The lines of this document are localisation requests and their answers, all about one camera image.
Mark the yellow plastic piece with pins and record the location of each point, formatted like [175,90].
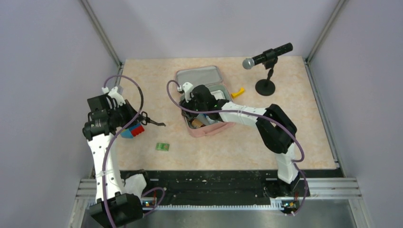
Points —
[238,93]

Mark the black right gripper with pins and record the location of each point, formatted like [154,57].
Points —
[186,105]

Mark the black handled scissors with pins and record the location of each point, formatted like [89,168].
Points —
[145,120]

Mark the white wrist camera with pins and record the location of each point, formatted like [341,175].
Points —
[114,94]
[186,89]

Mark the green small packet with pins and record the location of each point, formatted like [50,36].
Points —
[162,147]

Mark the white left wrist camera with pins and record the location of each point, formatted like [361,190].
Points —
[114,94]

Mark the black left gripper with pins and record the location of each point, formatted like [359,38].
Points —
[132,112]

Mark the pink medicine case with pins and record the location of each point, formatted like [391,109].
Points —
[211,77]

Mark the brown bottle orange cap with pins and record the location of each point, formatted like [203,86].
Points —
[196,123]

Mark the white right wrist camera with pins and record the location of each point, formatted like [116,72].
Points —
[186,89]

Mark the white blue dropper bottle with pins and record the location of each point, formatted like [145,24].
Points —
[210,121]

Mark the black microphone on stand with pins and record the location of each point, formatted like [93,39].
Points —
[268,59]

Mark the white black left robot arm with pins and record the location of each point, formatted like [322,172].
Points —
[115,206]

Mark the white gauze packet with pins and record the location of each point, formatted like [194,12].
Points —
[218,94]

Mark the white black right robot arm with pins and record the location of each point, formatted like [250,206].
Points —
[275,128]

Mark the colourful toy block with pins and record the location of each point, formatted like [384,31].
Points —
[132,132]

